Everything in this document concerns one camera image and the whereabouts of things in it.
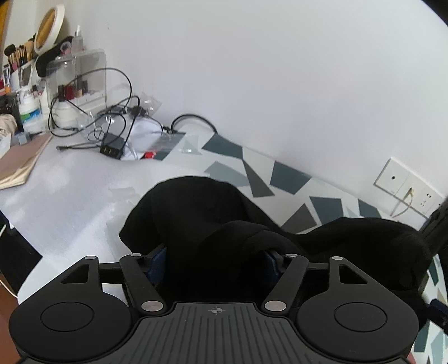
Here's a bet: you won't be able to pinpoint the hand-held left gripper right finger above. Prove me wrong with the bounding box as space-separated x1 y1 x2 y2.
262 249 377 313

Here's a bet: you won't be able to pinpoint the thick black cable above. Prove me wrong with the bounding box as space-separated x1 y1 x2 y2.
171 114 218 135

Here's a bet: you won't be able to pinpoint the white jar blue green label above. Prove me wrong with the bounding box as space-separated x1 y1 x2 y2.
17 89 44 135

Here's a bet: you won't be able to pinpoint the beige cable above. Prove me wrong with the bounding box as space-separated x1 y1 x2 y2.
391 187 415 218

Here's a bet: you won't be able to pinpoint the clear acrylic cosmetics case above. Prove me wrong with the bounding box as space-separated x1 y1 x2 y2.
45 48 107 128

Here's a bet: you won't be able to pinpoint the black charger hub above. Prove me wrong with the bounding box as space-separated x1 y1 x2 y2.
100 133 125 158

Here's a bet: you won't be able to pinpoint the white cosmetics organizer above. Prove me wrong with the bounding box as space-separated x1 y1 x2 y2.
0 58 48 102

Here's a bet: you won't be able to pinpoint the white paper plastic sleeve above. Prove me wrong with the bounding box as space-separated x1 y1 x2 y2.
121 119 187 162

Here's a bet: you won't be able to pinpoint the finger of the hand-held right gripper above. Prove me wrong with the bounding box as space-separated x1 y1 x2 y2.
418 199 448 256

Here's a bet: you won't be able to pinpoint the crumpled clear plastic bag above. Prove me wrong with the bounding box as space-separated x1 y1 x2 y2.
122 92 163 121

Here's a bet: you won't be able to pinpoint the thin black cable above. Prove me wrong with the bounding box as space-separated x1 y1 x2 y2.
56 142 104 152

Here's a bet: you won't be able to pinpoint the round white rimmed mirror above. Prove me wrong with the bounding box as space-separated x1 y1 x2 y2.
35 4 66 55

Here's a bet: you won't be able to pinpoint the beige cloth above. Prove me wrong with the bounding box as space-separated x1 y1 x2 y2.
0 114 18 139

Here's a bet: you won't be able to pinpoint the bunch of makeup brushes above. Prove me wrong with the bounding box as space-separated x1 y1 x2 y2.
3 34 37 72

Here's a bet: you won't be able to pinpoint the brown paper notebook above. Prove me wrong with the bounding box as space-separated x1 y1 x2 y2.
0 135 53 190

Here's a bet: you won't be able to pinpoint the black pouch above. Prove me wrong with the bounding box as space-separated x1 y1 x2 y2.
35 45 75 78

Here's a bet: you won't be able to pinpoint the white wall socket panel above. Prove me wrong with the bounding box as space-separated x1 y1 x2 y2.
374 157 446 217

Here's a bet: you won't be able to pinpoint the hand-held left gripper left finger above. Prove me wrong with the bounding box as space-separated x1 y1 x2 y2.
52 247 168 314

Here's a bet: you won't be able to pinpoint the clear bottle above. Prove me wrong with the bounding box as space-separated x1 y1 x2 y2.
72 25 85 55

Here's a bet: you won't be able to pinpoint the black chair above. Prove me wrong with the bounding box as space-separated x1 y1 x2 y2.
0 210 43 296

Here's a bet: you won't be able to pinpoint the black sweatpants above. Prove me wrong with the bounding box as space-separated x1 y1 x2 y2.
118 176 433 316

